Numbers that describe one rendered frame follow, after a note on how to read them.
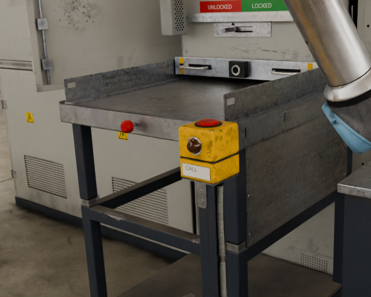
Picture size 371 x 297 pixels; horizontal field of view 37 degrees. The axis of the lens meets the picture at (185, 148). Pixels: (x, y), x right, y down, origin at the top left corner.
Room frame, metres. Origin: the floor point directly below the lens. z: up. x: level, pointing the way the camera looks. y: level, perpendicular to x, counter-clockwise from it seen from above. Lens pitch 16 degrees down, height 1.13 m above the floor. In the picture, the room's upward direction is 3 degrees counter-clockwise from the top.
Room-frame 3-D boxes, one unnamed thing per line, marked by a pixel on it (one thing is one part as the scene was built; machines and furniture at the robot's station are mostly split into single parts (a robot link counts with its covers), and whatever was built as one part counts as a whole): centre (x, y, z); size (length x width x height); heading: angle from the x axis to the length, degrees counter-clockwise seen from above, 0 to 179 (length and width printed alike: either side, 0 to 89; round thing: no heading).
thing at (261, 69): (1.73, -0.20, 0.90); 0.54 x 0.05 x 0.06; 49
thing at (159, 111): (1.62, -0.10, 0.82); 0.68 x 0.62 x 0.06; 139
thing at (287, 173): (1.62, -0.10, 0.46); 0.64 x 0.58 x 0.66; 139
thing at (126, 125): (1.34, 0.14, 0.82); 0.04 x 0.03 x 0.03; 139
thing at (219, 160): (0.97, -0.04, 0.85); 0.08 x 0.08 x 0.10; 49
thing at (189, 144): (0.93, -0.01, 0.87); 0.03 x 0.01 x 0.03; 49
